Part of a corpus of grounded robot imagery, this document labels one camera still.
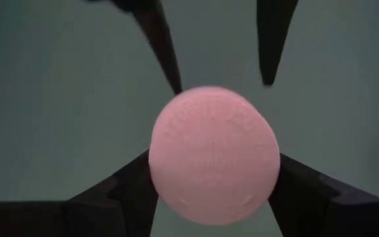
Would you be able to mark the large white-capped bottle purple label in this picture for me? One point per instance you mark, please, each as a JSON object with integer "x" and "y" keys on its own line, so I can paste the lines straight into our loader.
{"x": 214, "y": 154}

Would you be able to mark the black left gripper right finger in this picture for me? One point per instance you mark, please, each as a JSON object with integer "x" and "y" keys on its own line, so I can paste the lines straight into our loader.
{"x": 324, "y": 214}

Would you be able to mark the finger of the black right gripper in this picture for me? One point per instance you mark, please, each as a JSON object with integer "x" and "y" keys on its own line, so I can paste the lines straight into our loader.
{"x": 273, "y": 33}
{"x": 153, "y": 26}

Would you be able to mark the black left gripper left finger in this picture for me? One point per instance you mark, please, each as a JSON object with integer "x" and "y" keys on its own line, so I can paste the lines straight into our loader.
{"x": 94, "y": 217}

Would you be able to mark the green table mat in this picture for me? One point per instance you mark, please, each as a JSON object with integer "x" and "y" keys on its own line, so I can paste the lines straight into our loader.
{"x": 44, "y": 115}

